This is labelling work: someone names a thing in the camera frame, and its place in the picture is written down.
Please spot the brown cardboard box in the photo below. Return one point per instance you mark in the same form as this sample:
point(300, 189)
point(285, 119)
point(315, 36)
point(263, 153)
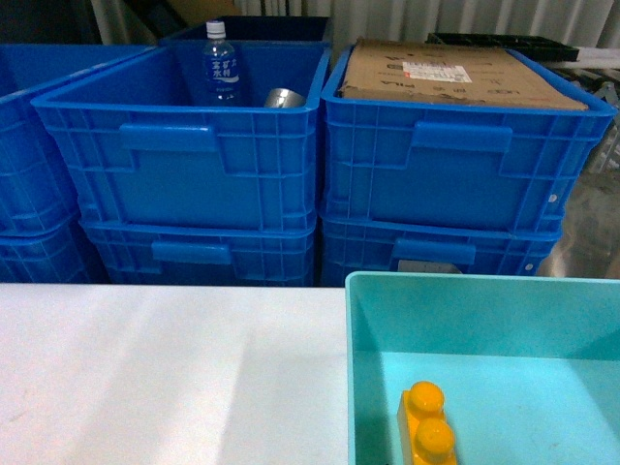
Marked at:
point(447, 75)

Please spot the yellow toy block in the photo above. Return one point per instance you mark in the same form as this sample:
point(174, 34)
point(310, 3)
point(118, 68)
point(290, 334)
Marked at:
point(425, 435)

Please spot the lower right blue crate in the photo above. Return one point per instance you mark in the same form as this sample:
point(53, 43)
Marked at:
point(356, 245)

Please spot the silver metal can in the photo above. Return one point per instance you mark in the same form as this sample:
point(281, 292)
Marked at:
point(283, 98)

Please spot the lower left blue crate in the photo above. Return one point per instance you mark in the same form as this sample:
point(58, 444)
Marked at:
point(154, 255)

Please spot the blue crate with cardboard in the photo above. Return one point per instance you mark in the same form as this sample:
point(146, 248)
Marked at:
point(508, 170)

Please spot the clear water bottle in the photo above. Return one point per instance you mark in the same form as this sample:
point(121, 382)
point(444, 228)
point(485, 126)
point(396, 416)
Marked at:
point(220, 70)

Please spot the blue crate with bottle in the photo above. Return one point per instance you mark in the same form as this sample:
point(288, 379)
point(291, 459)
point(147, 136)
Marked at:
point(143, 149)

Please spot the dark blue rear crate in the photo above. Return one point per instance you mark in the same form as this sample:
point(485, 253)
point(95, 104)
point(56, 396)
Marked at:
point(278, 28)

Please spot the teal plastic tray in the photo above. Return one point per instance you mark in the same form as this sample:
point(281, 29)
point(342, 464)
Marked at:
point(529, 366)

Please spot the far left lower crate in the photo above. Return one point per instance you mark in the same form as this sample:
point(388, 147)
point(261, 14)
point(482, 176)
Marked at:
point(64, 255)

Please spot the black plastic tray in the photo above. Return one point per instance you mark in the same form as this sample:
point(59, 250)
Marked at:
point(537, 48)

